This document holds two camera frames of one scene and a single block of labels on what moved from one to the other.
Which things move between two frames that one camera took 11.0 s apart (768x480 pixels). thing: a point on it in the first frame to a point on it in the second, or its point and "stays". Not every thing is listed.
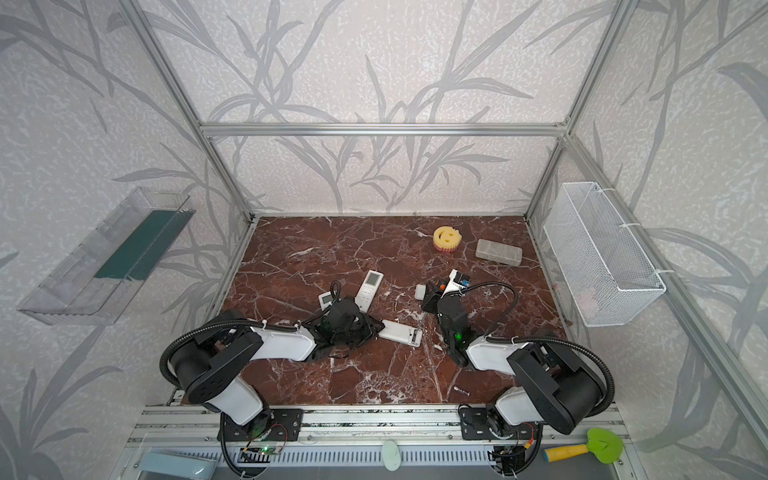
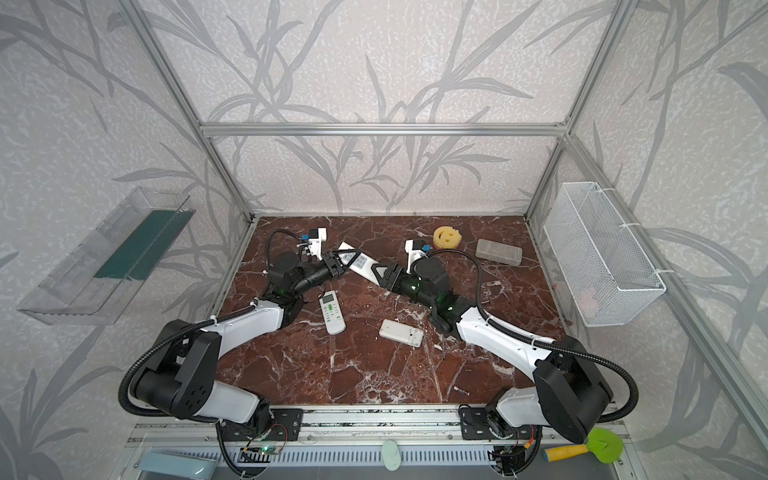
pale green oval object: [391, 456] stays
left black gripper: [352, 325] to [330, 265]
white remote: [402, 333] stays
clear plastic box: [498, 252] stays
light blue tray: [178, 465] stays
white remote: [368, 290] to [362, 265]
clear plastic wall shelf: [89, 286] stays
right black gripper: [434, 297] to [387, 274]
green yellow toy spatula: [604, 445] stays
